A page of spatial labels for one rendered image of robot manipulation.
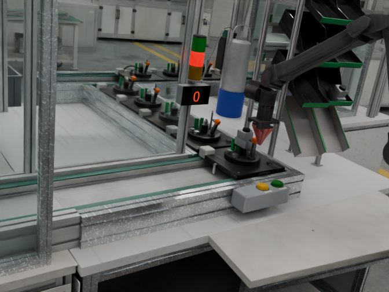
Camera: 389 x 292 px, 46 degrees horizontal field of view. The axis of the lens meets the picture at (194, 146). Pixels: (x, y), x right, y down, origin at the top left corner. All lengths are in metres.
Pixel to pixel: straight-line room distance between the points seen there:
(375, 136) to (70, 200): 2.41
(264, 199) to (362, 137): 1.79
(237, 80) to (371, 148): 1.21
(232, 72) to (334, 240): 1.34
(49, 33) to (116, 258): 0.62
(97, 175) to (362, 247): 0.90
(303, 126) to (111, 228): 0.97
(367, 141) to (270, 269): 2.11
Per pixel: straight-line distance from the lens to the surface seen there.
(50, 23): 1.06
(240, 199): 1.54
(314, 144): 1.96
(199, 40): 1.64
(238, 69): 2.65
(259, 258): 1.41
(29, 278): 1.27
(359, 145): 3.30
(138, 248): 1.36
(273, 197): 1.61
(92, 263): 1.29
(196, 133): 1.92
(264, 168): 1.75
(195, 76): 1.66
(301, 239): 1.56
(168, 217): 1.45
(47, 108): 1.10
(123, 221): 1.36
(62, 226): 1.31
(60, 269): 1.28
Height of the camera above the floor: 1.61
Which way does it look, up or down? 20 degrees down
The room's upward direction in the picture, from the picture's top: 8 degrees clockwise
